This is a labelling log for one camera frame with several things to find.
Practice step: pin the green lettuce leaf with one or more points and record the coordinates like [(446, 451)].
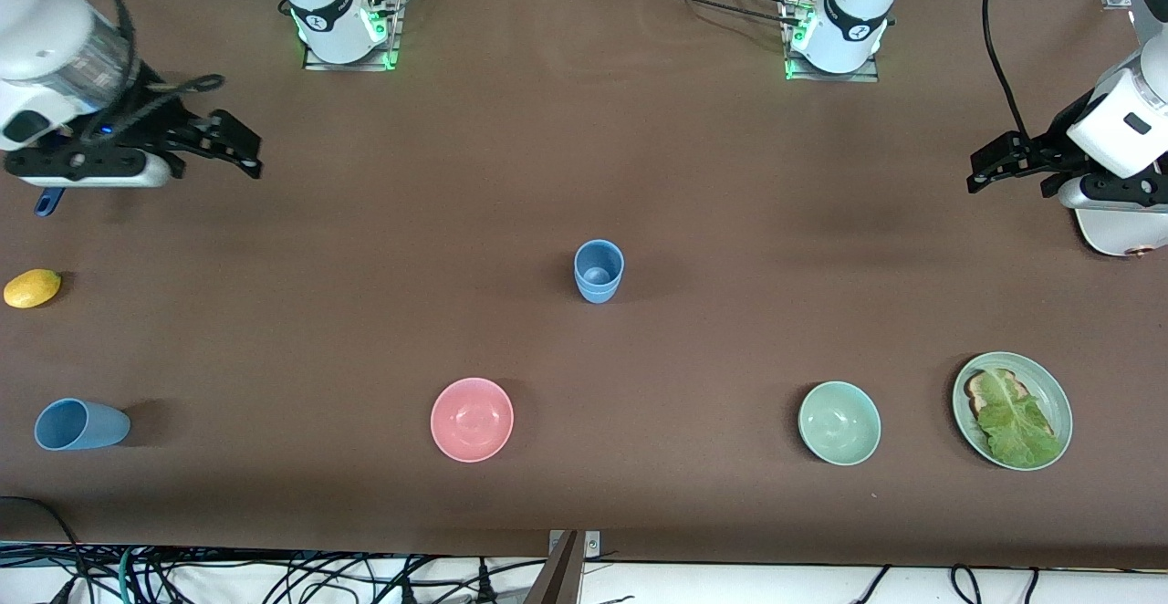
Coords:
[(1015, 423)]

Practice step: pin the pink bowl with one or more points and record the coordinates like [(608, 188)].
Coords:
[(472, 419)]

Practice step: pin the pale green plate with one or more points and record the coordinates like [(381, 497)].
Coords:
[(1054, 394)]

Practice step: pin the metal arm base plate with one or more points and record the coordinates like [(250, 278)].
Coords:
[(871, 73), (394, 47)]

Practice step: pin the dark blue saucepan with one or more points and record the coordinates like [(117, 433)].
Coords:
[(46, 204)]

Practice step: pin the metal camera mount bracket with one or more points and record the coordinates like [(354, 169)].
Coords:
[(566, 577)]

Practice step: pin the pale green bowl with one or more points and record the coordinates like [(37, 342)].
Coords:
[(839, 422)]

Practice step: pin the blue plastic cup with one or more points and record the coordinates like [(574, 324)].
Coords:
[(87, 426), (599, 262)]

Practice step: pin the brown table cloth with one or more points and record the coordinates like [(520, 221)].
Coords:
[(639, 175)]

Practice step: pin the toasted bread slice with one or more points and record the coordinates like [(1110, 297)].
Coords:
[(978, 391)]

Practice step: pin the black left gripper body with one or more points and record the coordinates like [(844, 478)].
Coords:
[(1043, 153)]

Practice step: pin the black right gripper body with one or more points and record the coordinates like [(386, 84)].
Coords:
[(167, 124)]

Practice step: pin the yellow lemon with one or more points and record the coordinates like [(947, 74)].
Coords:
[(32, 287)]

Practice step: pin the blue cup holding tissue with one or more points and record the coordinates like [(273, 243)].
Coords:
[(599, 294)]

